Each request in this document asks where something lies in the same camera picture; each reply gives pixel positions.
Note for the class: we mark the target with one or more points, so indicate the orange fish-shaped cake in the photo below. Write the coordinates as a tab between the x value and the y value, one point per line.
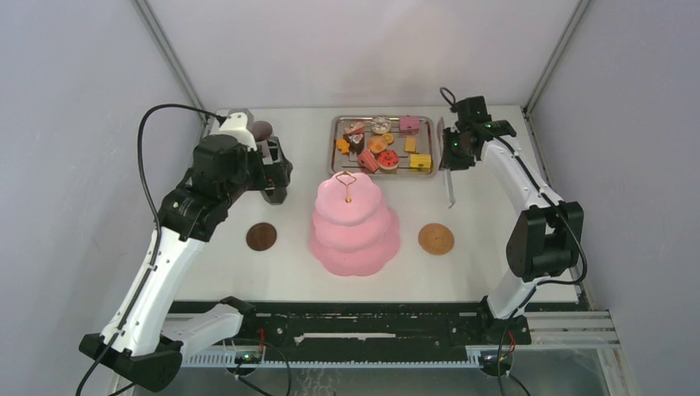
343	146

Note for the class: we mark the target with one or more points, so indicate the stainless steel food tongs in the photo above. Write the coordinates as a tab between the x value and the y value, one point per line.
446	173

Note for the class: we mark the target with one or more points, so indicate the mauve cup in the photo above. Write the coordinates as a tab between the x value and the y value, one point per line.
261	130

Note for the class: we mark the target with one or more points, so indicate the black cup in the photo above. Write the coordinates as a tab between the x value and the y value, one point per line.
275	196

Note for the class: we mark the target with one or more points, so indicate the chocolate cake slice with cream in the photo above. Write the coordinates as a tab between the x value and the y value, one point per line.
356	142

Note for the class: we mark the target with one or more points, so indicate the red layered cake slice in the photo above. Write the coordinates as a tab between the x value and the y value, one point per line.
367	160

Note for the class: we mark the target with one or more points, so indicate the yellow cake slice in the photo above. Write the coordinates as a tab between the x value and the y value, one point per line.
420	162

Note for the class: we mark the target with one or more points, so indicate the white donut with chocolate drizzle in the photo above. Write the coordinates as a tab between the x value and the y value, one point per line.
381	124

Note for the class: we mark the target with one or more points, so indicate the aluminium frame post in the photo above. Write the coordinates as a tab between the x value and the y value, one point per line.
562	45
159	36

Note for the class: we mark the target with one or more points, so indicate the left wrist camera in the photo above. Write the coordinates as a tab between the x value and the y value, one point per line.
238	124

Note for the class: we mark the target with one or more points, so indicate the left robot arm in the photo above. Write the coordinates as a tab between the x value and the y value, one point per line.
137	344

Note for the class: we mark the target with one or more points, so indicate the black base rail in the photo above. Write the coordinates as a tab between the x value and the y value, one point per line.
343	332

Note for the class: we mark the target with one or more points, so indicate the left aluminium frame post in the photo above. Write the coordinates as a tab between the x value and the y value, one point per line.
159	36

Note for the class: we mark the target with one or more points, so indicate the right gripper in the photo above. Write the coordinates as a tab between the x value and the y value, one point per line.
448	161

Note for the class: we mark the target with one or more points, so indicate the pink square cake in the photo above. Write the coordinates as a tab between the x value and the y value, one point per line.
409	125

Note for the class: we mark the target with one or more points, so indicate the rectangular yellow biscuit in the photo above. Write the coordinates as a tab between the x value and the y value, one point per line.
410	145

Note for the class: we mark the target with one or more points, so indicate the light woven round coaster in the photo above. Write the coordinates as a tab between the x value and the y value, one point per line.
436	239

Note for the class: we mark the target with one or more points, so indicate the dark brown round coaster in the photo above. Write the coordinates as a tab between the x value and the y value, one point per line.
261	236

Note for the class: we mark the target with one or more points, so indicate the stainless steel serving tray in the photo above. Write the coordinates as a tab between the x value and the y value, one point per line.
426	144

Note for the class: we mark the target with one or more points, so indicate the right aluminium frame post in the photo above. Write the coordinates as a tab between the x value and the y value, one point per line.
562	45

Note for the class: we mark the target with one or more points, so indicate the round golden bread bun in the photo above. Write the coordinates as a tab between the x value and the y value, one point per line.
377	144

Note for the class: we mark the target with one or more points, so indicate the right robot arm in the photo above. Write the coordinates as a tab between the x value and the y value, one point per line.
545	241

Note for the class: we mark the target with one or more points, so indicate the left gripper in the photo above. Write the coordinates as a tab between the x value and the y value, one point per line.
276	174

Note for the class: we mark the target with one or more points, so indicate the pink three-tier cake stand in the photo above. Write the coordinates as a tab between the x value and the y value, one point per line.
353	230

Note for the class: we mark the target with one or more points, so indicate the red cake slice with orange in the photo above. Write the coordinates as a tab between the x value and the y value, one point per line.
357	127

